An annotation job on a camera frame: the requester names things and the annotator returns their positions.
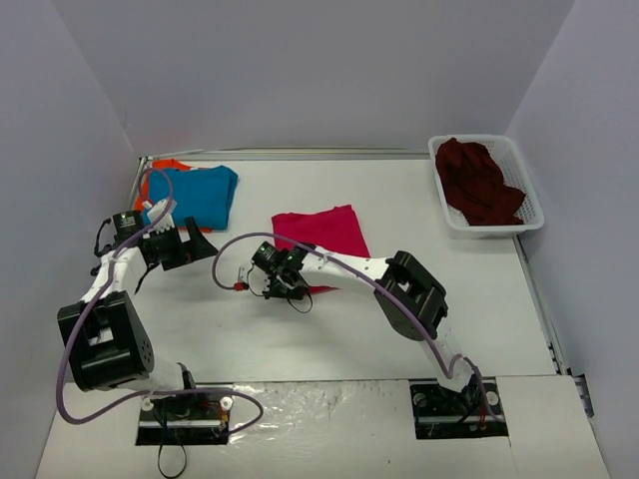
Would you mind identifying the magenta t shirt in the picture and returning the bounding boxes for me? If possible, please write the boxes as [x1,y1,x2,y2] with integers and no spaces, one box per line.
[271,204,371,295]

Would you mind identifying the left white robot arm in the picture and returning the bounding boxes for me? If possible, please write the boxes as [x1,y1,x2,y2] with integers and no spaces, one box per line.
[57,211,218,417]

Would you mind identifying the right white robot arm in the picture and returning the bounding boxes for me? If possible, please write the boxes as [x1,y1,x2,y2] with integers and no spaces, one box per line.
[251,241,479,412]

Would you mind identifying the blue folded t shirt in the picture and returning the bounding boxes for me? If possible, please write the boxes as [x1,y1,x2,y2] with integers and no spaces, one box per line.
[163,166,239,231]

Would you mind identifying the orange folded t shirt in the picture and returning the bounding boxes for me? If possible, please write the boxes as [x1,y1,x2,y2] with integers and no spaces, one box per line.
[135,159,218,233]

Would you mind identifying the dark red t shirt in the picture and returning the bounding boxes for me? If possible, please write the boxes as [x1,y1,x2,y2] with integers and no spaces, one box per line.
[435,138,526,227]

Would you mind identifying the white plastic basket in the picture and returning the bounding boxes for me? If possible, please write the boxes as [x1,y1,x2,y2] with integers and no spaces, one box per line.
[428,134,544,240]

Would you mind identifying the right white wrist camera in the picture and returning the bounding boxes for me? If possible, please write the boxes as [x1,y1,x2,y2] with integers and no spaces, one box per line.
[238,262,269,297]

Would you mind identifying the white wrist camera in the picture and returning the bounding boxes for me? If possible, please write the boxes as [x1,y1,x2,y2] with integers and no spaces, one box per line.
[238,262,269,297]
[143,198,177,234]

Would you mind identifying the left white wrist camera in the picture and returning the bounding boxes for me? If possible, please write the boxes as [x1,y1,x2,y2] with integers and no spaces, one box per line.
[143,198,177,234]

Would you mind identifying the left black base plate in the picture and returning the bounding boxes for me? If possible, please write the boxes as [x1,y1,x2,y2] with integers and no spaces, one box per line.
[136,392,234,446]

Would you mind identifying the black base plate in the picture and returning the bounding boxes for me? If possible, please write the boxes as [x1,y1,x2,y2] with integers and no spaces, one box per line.
[409,378,508,440]
[136,392,234,446]

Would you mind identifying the thin black cable loop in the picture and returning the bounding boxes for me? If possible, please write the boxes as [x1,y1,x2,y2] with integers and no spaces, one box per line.
[156,438,189,477]

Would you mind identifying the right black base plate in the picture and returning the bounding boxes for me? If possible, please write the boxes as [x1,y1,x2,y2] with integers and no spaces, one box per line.
[409,378,508,440]

